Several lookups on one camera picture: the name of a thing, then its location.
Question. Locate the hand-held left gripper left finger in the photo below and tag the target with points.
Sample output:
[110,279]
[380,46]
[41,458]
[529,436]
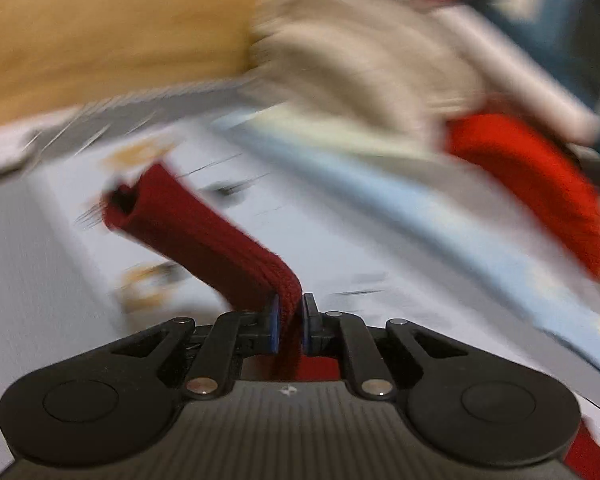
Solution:
[275,327]

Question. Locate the white folded cloth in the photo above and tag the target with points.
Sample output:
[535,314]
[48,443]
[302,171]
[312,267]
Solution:
[520,75]

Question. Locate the light blue duvet cover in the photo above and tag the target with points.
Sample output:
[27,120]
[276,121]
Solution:
[430,210]

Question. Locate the dark red knit garment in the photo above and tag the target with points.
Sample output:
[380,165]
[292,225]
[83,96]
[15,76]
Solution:
[215,240]

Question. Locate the bright red folded blanket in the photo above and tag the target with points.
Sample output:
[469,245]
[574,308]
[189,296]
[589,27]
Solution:
[530,180]

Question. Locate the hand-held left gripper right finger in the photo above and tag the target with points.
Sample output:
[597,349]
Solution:
[307,327]

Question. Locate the cream folded blanket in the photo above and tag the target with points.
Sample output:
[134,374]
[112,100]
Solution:
[360,55]

